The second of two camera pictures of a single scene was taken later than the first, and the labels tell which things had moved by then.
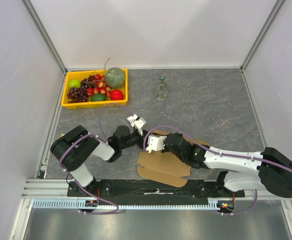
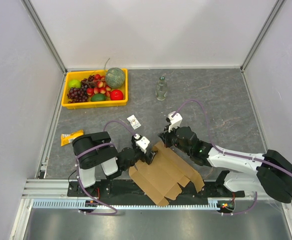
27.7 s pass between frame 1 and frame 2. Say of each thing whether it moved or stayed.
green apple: stayed
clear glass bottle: stayed
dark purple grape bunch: stayed
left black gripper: moved
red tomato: stayed
